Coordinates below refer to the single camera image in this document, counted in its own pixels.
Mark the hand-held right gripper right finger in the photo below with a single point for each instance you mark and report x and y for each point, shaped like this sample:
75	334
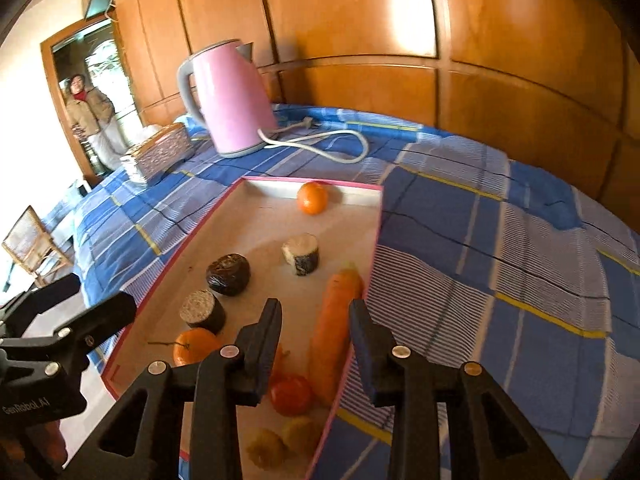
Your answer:
365	360

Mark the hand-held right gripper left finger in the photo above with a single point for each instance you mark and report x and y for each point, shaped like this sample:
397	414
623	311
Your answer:
266	360

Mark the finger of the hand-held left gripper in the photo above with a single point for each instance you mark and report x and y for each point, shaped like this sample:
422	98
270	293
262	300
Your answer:
100	317
45	295

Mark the red tomato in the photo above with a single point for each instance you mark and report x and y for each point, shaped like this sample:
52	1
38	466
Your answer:
291	395

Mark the orange carrot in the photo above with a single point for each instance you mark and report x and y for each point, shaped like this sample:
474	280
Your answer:
332	330

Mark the small brown-green kiwi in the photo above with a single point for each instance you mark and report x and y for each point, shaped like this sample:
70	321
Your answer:
300	434

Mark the small yellow fuzzy fruit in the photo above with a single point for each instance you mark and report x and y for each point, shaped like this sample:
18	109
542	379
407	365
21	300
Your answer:
266	447

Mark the dark brown round cake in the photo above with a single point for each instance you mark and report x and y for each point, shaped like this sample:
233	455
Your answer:
228	274

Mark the pink shallow box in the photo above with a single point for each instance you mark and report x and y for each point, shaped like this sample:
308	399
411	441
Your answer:
250	230

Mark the person's left hand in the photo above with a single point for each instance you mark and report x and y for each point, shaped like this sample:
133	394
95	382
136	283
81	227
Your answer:
50	442

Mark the wooden wicker chair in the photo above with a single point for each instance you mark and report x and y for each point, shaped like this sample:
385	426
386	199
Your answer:
35	242

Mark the blue plaid bedsheet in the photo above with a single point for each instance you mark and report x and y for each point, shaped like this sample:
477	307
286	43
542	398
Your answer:
500	280

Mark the small orange tangerine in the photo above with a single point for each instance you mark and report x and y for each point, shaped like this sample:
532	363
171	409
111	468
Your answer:
312	198

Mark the patterned tissue box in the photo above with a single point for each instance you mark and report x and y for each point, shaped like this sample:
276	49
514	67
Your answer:
157	152

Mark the pink electric kettle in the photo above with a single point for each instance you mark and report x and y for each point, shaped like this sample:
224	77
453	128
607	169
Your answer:
230	100

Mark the wooden panelled headboard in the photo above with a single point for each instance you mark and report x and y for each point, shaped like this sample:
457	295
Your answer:
350	35

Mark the wooden door frame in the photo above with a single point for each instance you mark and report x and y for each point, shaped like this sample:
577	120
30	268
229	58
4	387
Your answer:
50	90

